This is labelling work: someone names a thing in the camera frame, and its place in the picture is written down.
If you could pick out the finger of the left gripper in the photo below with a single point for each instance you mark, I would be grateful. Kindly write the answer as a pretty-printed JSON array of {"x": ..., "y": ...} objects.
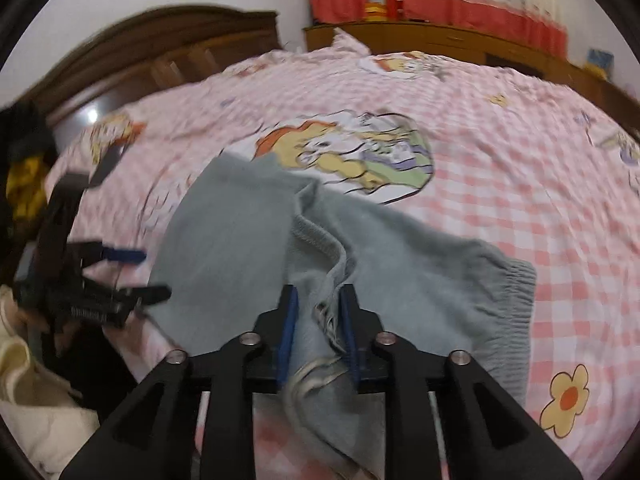
[
  {"x": 135, "y": 295},
  {"x": 122, "y": 254}
]

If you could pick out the long wooden low cabinet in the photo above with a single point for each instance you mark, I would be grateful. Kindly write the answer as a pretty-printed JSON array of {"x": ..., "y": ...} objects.
[{"x": 475, "y": 50}]

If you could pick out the dark wooden headboard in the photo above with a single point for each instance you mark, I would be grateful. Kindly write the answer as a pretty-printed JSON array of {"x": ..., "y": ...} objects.
[{"x": 165, "y": 47}]

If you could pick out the yellow container on cabinet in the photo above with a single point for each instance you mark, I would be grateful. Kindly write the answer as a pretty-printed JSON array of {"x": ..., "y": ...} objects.
[{"x": 375, "y": 12}]

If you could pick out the blue picture book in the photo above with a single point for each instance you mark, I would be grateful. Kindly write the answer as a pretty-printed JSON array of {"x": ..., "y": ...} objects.
[{"x": 599, "y": 63}]

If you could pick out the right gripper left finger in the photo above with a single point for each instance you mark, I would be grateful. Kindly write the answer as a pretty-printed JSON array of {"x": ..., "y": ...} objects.
[{"x": 256, "y": 361}]

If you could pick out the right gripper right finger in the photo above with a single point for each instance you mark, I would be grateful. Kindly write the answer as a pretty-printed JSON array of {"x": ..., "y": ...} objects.
[{"x": 383, "y": 362}]

